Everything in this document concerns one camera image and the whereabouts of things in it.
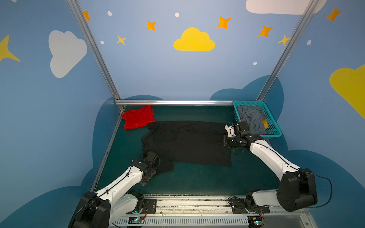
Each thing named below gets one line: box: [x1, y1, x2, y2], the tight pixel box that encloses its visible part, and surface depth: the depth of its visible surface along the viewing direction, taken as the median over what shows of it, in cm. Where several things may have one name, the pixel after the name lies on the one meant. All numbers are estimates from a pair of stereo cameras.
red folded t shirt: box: [121, 104, 155, 130], surface depth 115 cm
